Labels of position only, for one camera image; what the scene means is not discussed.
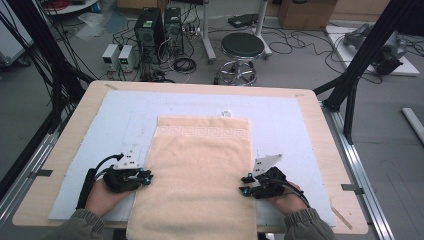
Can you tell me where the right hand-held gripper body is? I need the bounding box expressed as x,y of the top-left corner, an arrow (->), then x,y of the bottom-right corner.
251,153 -> 288,200

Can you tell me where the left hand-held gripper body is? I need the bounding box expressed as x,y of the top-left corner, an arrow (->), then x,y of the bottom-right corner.
103,143 -> 148,194

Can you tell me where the cream terry towel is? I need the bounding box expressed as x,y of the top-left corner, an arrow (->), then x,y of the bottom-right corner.
125,109 -> 260,240

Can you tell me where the person's right hand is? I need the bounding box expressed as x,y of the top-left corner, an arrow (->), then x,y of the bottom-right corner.
268,181 -> 310,217

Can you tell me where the person's left hand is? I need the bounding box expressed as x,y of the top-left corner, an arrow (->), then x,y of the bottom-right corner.
84,178 -> 133,218

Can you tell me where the pale blue foam mat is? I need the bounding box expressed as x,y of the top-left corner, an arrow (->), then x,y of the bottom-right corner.
48,89 -> 337,228

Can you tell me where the wooden strip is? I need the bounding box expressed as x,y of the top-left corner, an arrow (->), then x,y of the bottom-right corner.
329,204 -> 354,231

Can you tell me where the white bench power supply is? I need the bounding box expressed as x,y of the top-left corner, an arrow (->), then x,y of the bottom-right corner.
117,44 -> 137,73
101,43 -> 121,72

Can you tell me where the black round stool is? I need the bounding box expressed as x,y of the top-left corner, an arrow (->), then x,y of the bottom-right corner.
214,31 -> 267,87

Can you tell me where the black computer tower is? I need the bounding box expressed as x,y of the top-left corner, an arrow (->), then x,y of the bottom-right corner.
133,7 -> 166,65
163,7 -> 185,57

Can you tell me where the white metal stand leg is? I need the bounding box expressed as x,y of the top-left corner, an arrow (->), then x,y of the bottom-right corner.
253,0 -> 274,61
200,0 -> 218,65

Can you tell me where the white tube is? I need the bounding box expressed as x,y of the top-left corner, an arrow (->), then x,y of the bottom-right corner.
401,106 -> 424,145

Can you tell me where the black flat device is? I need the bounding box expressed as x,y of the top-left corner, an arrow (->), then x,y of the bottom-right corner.
227,13 -> 260,29

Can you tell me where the clear plastic bag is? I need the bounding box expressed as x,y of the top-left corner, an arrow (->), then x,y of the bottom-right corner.
75,11 -> 129,42

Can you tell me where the cardboard box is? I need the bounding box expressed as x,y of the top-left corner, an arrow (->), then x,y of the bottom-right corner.
277,0 -> 338,32

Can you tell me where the white round table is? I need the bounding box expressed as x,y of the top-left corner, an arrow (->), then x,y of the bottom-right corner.
42,0 -> 100,16

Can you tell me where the grey machine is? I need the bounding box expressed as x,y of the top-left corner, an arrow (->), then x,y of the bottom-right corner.
342,22 -> 408,76

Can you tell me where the white floor board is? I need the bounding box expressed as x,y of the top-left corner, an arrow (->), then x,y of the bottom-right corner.
324,23 -> 421,78

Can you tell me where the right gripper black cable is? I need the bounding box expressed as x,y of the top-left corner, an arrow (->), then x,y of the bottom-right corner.
264,177 -> 312,208

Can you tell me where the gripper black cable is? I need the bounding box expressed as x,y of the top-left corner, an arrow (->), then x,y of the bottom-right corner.
75,153 -> 125,211
264,177 -> 312,208

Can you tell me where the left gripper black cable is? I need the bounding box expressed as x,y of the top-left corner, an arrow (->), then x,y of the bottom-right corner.
75,153 -> 125,211

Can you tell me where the silver aluminium rail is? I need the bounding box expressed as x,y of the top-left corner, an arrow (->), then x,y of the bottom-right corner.
321,101 -> 396,240
0,133 -> 59,228

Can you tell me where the coiled black cable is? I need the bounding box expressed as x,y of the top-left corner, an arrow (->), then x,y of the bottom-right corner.
172,56 -> 198,75

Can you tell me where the black metal frame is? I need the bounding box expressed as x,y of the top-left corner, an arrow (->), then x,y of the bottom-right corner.
0,0 -> 96,201
312,0 -> 424,145

